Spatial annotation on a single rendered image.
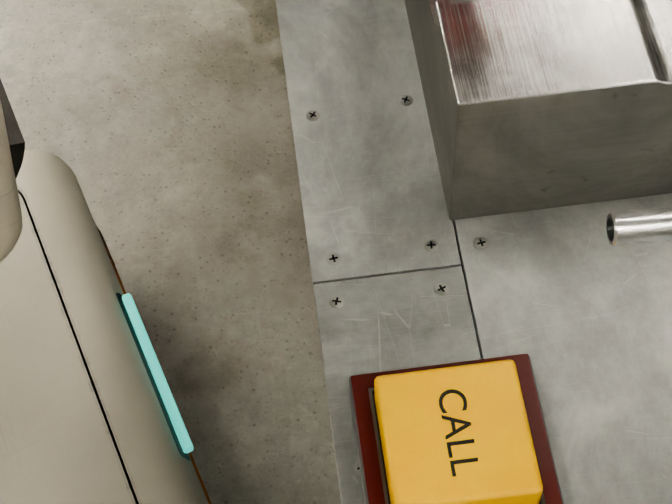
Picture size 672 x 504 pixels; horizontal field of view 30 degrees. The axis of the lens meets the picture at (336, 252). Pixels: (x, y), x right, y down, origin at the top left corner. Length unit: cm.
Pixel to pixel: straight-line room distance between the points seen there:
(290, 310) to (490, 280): 93
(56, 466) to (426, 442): 67
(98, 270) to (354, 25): 62
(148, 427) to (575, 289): 63
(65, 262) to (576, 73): 78
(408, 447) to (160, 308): 104
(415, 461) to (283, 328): 99
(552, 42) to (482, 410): 16
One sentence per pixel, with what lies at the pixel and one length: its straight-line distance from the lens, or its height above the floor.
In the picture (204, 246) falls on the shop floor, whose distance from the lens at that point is 157.
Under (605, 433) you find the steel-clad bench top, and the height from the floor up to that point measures 80.
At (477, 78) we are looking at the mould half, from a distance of 55.
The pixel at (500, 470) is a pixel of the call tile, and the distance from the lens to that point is 51.
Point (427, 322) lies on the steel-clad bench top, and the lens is 58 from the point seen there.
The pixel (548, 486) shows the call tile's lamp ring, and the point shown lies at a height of 82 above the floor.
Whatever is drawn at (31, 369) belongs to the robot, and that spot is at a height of 28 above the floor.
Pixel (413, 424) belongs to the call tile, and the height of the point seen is 84.
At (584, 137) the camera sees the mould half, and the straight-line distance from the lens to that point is 58.
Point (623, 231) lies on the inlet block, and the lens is 45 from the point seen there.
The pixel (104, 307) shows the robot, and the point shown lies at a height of 27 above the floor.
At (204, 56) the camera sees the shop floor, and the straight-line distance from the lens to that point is 175.
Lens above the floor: 131
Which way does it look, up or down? 58 degrees down
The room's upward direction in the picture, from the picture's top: 4 degrees counter-clockwise
